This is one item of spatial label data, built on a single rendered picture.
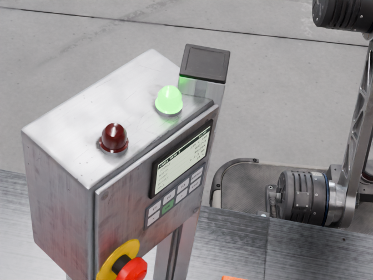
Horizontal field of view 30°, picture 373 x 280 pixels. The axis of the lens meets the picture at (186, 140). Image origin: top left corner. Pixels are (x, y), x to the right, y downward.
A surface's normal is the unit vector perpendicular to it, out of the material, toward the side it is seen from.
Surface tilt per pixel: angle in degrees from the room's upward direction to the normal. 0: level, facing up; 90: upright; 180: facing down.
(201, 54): 0
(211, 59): 0
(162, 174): 90
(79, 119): 0
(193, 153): 90
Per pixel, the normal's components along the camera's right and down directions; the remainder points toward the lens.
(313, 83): 0.10, -0.65
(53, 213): -0.68, 0.51
